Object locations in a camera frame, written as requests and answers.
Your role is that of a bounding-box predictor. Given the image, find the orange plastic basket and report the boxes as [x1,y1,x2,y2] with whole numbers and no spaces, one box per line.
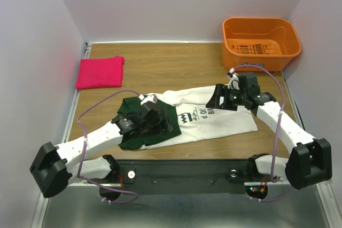
[221,17,302,72]

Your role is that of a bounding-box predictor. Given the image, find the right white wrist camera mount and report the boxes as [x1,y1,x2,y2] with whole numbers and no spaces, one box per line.
[227,68,239,89]

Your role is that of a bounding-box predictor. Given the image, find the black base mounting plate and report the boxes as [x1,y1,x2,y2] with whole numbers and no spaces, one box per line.
[96,159,278,196]

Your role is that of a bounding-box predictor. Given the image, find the folded pink t-shirt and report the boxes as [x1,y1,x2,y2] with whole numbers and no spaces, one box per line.
[75,56,125,90]

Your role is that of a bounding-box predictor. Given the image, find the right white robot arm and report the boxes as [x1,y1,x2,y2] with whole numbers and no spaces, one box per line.
[206,71,332,190]

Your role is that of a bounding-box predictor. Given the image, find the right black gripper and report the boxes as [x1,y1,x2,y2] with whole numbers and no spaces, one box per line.
[205,83,247,111]

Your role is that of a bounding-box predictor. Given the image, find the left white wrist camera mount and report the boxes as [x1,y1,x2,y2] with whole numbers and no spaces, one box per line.
[138,94,158,105]

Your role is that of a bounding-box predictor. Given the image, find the aluminium table frame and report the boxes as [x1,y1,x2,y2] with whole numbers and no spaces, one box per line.
[32,43,341,227]

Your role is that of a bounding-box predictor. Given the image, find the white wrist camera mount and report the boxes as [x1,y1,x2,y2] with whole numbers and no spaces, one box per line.
[138,94,158,105]
[227,68,239,89]

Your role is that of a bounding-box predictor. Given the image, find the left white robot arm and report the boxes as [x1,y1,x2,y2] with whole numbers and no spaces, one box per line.
[29,101,173,198]

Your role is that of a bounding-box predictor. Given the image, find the white green-sleeved t-shirt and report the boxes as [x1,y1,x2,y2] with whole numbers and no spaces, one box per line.
[119,85,258,150]

